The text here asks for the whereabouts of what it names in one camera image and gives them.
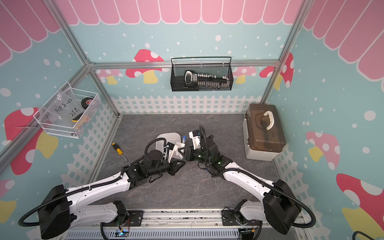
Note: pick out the white rectangular plastic tray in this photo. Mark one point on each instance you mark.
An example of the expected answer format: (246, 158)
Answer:
(173, 138)

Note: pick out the yellow black screwdriver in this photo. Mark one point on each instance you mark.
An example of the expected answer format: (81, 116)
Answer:
(117, 148)

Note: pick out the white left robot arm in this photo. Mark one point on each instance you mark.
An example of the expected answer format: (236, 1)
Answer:
(65, 208)

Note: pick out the white wire wall basket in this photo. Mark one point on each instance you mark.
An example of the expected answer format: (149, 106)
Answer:
(81, 125)

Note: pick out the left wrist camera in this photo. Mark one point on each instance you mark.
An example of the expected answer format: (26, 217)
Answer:
(170, 149)

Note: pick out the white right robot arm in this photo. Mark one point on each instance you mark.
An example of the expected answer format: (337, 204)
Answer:
(280, 208)

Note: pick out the clear labelled plastic bag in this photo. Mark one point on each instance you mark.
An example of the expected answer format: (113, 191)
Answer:
(63, 110)

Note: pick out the brown lidded storage box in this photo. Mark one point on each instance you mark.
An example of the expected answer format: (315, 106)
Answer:
(264, 137)

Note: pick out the black wire mesh basket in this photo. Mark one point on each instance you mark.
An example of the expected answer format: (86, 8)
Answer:
(219, 66)

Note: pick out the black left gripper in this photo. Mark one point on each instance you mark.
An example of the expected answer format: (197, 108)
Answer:
(172, 167)

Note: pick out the black socket tool set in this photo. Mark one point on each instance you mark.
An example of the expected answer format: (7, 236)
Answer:
(202, 82)

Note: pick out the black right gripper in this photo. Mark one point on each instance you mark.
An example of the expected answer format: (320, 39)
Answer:
(190, 153)

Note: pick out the black tape roll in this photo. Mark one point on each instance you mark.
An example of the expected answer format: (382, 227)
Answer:
(86, 102)

